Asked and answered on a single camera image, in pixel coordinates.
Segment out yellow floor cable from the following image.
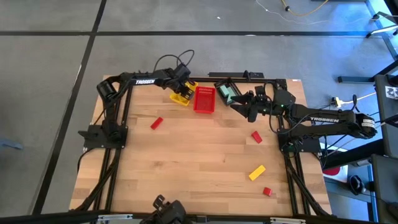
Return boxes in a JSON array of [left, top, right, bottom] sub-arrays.
[[281, 0, 330, 17]]

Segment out black floor stand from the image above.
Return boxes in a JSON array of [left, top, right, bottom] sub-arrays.
[[337, 58, 398, 84]]

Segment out black front crossbar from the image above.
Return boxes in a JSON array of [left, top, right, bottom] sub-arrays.
[[0, 210, 398, 224]]

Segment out black mechanical device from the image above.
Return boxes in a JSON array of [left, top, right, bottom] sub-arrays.
[[141, 194, 193, 224]]

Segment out black cabinet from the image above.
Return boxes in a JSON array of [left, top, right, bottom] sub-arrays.
[[374, 73, 398, 158]]

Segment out black plastic basket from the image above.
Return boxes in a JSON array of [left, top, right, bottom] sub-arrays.
[[213, 77, 245, 106]]

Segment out yellow plastic basket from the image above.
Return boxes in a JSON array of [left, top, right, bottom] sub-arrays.
[[169, 81, 199, 107]]

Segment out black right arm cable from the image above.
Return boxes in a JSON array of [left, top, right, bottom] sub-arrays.
[[260, 80, 280, 94]]

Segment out red rectangular block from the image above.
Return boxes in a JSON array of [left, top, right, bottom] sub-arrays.
[[150, 116, 164, 131]]

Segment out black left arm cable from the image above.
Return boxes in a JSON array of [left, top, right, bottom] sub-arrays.
[[153, 49, 196, 75]]

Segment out red wedge block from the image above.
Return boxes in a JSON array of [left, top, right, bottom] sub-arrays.
[[251, 130, 264, 144]]

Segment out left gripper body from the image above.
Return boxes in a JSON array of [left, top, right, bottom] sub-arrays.
[[167, 63, 192, 91]]

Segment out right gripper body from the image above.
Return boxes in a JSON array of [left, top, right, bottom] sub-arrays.
[[249, 85, 275, 116]]

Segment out black aluminium table frame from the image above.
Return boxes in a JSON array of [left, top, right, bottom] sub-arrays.
[[70, 75, 332, 218]]

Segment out black headphones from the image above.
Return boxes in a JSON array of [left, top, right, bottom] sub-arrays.
[[348, 174, 368, 196]]

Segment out red round object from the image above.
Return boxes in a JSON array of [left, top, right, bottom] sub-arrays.
[[322, 167, 341, 177]]

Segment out white marker tag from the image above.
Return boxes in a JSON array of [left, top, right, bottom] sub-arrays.
[[385, 86, 398, 100]]

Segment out black bracket bar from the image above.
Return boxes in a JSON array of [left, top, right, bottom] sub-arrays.
[[208, 72, 265, 79]]

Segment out silver metal bracket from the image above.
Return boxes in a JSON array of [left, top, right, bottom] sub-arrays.
[[269, 217, 307, 224], [97, 213, 134, 222]]

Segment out red plastic basket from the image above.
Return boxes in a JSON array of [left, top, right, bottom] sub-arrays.
[[193, 86, 216, 114]]

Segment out metal table legs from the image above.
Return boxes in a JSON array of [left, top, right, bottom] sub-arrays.
[[364, 0, 398, 60]]

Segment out long yellow block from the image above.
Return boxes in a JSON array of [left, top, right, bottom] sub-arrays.
[[248, 164, 267, 182]]

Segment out white floor cable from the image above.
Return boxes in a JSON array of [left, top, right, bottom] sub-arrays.
[[256, 0, 331, 26]]

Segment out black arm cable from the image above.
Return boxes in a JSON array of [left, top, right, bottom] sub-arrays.
[[153, 49, 196, 75], [260, 80, 280, 94]]

